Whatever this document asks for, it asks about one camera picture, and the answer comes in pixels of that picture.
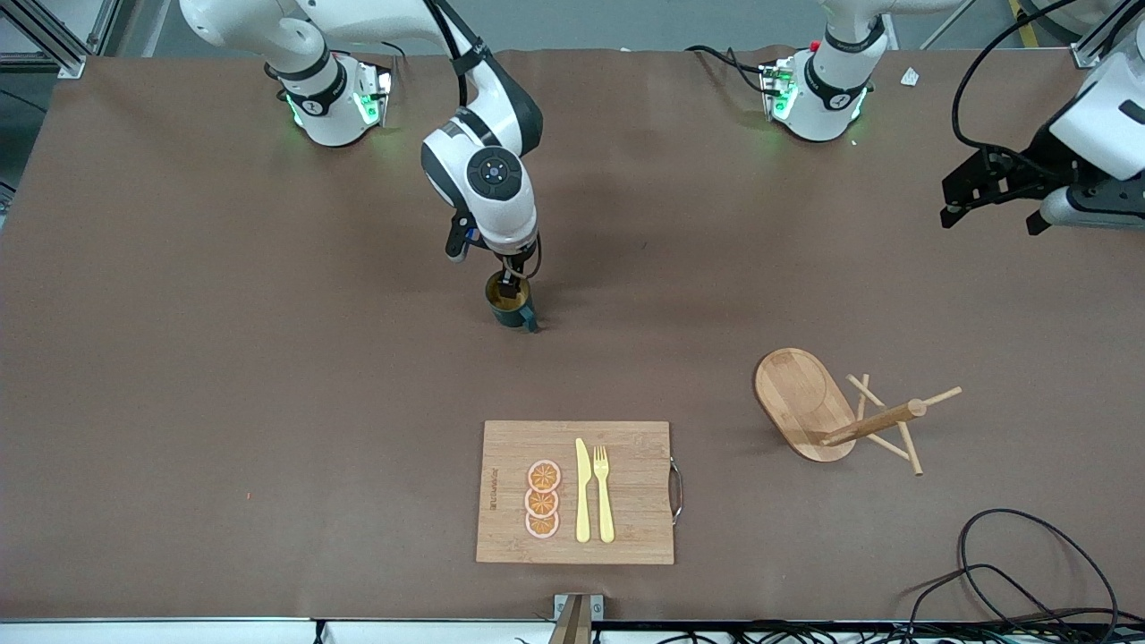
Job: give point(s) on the yellow plastic fork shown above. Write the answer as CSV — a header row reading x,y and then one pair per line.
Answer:
x,y
605,510

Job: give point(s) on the small white paper scrap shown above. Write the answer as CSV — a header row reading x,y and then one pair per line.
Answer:
x,y
911,77

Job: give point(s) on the toy orange slice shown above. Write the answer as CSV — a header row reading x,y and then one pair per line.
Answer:
x,y
541,504
541,528
544,475

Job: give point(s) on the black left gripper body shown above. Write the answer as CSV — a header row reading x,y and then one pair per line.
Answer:
x,y
1040,161

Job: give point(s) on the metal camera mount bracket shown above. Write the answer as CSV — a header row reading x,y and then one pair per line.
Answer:
x,y
577,617

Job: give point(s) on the bamboo cutting board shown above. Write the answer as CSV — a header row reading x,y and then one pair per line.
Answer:
x,y
635,501

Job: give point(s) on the yellow plastic knife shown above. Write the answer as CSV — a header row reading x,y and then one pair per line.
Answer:
x,y
583,501

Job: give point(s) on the dark teal cup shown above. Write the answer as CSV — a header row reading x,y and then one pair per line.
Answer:
x,y
512,315

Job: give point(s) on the aluminium frame profile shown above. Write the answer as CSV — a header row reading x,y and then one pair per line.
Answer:
x,y
63,61
1087,55

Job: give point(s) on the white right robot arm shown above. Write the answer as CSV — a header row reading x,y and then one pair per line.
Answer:
x,y
487,174

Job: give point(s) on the wooden mug tree stand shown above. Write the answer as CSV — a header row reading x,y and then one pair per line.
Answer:
x,y
792,402

